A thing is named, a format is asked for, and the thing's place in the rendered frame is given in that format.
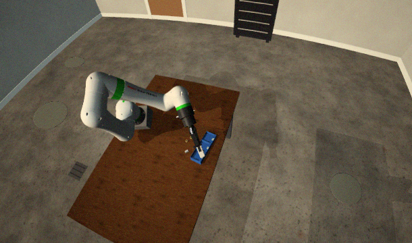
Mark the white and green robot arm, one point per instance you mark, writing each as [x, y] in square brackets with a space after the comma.
[100, 86]

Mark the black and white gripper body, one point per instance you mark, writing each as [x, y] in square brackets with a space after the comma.
[189, 121]

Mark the blue three-compartment bin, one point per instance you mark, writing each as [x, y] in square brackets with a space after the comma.
[206, 142]

